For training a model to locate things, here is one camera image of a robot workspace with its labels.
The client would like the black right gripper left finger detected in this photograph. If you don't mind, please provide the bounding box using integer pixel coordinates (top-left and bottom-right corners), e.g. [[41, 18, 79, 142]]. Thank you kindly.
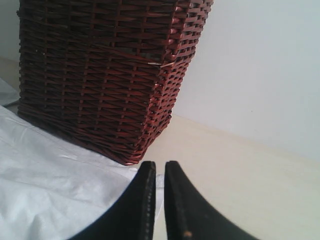
[[71, 161, 156, 240]]

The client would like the dark brown wicker basket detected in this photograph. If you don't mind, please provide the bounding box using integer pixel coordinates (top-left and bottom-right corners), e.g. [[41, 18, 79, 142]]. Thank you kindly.
[[17, 0, 213, 165]]

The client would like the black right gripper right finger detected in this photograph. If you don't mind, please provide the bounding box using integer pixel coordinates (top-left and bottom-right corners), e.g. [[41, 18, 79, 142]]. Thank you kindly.
[[164, 161, 256, 240]]

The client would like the white t-shirt with red print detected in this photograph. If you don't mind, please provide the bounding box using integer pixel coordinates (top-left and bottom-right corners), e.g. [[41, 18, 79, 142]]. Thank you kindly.
[[0, 77, 166, 240]]

